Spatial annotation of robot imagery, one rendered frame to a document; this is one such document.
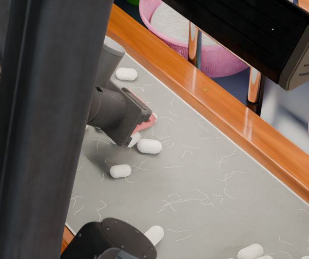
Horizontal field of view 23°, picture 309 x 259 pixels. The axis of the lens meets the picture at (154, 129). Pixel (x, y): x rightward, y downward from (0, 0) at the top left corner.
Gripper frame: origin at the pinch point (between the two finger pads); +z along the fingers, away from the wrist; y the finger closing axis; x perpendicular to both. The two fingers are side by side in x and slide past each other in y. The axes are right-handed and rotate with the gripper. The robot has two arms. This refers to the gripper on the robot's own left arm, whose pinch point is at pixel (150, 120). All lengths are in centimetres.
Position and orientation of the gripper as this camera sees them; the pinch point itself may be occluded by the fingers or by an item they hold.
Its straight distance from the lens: 117.1
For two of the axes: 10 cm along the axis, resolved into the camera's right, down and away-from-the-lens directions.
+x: -5.1, 8.2, 2.5
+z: 6.2, 1.5, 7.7
